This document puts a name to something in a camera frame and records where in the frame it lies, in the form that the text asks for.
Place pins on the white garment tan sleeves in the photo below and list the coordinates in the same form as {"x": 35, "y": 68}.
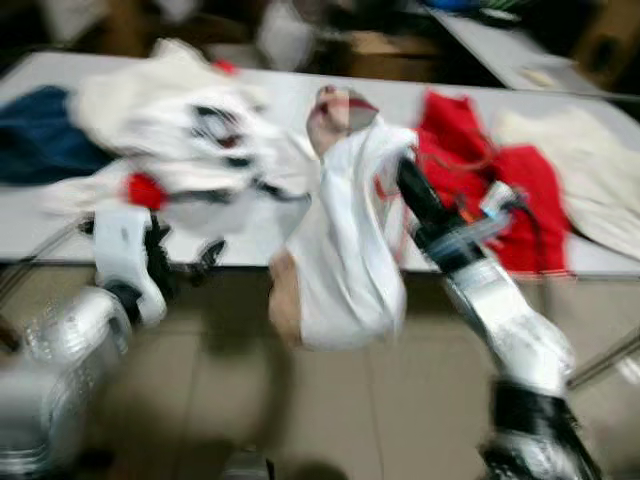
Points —
{"x": 345, "y": 250}

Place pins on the grey robot foot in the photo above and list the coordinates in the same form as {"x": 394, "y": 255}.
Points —
{"x": 250, "y": 468}

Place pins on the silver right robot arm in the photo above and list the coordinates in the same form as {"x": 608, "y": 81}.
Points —
{"x": 510, "y": 330}

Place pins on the pale grey right wrist camera mount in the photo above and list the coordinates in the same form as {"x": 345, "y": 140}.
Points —
{"x": 497, "y": 205}

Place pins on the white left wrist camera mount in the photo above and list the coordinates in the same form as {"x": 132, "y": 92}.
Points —
{"x": 125, "y": 250}

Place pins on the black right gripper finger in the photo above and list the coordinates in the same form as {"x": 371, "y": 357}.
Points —
{"x": 429, "y": 195}
{"x": 415, "y": 195}

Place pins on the red plastic hanger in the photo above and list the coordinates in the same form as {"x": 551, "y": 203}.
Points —
{"x": 383, "y": 190}

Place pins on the beige trousers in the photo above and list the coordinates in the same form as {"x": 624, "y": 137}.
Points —
{"x": 590, "y": 170}

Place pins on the brown cardboard box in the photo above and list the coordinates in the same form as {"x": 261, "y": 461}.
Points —
{"x": 390, "y": 55}

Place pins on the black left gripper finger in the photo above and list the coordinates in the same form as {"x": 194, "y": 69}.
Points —
{"x": 186, "y": 281}
{"x": 207, "y": 255}

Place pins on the red polo shirt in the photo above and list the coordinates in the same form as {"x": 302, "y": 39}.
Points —
{"x": 530, "y": 200}

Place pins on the brown wooden speaker box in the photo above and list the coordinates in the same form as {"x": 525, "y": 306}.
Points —
{"x": 605, "y": 40}

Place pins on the dark blue garment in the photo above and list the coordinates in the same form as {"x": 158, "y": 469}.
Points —
{"x": 50, "y": 140}

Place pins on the white garment black red print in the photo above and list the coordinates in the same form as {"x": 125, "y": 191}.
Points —
{"x": 170, "y": 140}

